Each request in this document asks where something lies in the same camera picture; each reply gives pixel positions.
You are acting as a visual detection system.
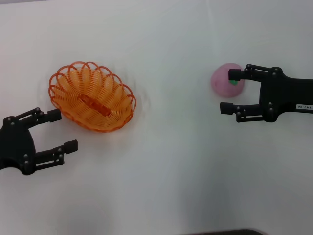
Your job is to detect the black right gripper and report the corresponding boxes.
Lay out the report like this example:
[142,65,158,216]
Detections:
[220,63,313,123]

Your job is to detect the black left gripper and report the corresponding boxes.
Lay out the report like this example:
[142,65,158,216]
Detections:
[0,107,79,176]

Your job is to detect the pink plush peach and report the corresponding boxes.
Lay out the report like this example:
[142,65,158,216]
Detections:
[211,62,246,98]

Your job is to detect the orange woven plastic basket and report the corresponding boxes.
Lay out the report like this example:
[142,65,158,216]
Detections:
[48,60,137,133]

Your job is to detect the dark rounded robot base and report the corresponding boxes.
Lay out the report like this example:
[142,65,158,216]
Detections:
[190,228,266,235]

